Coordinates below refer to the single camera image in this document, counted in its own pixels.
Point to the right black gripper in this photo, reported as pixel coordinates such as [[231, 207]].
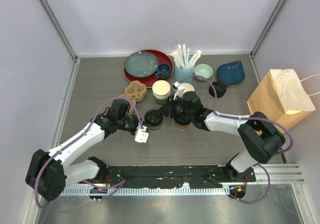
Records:
[[168, 110]]

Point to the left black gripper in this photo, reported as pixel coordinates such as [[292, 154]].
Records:
[[137, 120]]

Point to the black lid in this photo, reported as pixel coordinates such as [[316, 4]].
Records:
[[182, 121], [153, 118]]

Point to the single green paper cup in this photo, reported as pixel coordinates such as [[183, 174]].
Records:
[[154, 128]]

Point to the single brown paper cup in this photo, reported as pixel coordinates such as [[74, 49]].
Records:
[[181, 127]]

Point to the brown paper takeout bag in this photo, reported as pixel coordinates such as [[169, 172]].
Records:
[[281, 97]]

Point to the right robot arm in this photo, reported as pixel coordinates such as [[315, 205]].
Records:
[[262, 140]]

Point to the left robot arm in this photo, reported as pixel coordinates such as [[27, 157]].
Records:
[[51, 171]]

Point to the green paper cup stack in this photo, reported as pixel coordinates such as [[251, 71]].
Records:
[[161, 90]]

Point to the cardboard cup carrier tray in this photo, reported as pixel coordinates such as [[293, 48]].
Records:
[[135, 92]]

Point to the light blue straw holder cup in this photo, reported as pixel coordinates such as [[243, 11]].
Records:
[[180, 74]]

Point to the dark blue ceramic mug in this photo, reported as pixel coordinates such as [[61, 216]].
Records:
[[163, 71]]

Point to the grey-blue ceramic plate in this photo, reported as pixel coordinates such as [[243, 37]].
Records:
[[141, 64]]

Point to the mint green ceramic bowl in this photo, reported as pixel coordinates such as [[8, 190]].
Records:
[[203, 70]]

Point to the stack of black lids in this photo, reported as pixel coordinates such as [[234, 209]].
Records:
[[219, 87]]

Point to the dark blue leaf plate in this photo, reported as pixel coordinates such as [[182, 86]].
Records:
[[231, 73]]

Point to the aluminium front rail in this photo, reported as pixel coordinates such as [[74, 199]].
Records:
[[265, 174]]

